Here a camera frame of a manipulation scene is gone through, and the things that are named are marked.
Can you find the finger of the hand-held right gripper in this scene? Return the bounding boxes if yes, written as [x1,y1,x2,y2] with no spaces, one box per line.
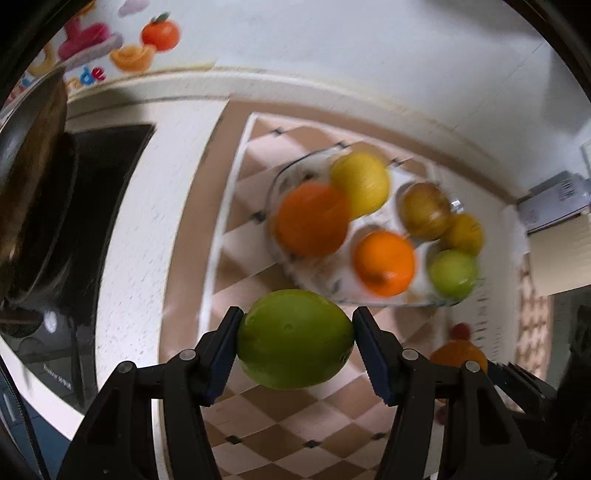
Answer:
[488,361,556,415]

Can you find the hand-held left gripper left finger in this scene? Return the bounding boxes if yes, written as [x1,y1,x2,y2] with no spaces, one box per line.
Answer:
[55,307,245,480]

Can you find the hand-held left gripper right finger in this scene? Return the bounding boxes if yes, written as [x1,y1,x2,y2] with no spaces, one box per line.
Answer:
[352,306,532,480]

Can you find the green round fruit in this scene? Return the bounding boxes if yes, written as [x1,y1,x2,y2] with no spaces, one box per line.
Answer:
[427,249,479,299]
[236,289,355,390]

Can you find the orange-brown round fruit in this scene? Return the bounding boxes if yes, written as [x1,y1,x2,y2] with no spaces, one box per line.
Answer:
[429,340,489,376]

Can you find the oval floral ceramic plate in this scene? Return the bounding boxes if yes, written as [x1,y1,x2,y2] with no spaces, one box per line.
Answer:
[265,148,484,308]

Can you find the orange tangerine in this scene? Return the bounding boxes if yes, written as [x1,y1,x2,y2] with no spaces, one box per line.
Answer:
[276,181,352,258]
[353,231,417,297]

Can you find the yellow round citrus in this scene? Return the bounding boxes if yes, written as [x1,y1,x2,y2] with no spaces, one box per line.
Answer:
[441,213,485,257]

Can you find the dark olive brown fruit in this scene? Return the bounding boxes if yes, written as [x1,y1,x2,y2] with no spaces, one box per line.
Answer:
[398,182,454,241]

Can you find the yellow lemon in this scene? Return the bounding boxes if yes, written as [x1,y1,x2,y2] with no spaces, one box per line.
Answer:
[330,152,392,220]

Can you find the checkered brown counter mat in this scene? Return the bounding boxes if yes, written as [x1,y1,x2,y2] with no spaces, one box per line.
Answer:
[157,99,555,480]

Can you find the beige utensil holder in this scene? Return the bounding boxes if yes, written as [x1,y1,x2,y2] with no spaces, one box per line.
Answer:
[527,220,591,297]

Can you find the grey spray can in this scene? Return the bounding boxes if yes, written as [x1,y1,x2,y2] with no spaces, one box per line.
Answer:
[516,170,591,232]

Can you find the black glass gas stove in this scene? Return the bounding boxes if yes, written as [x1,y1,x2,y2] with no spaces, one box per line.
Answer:
[0,122,158,412]

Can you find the blue kitchen cabinet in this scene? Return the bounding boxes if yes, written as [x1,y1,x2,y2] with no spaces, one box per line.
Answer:
[0,364,33,464]

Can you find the black wok with metal handle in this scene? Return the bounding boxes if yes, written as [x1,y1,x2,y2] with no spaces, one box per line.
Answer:
[0,76,80,337]

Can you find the colourful wall sticker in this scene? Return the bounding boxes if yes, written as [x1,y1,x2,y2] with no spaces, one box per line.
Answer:
[9,0,182,100]

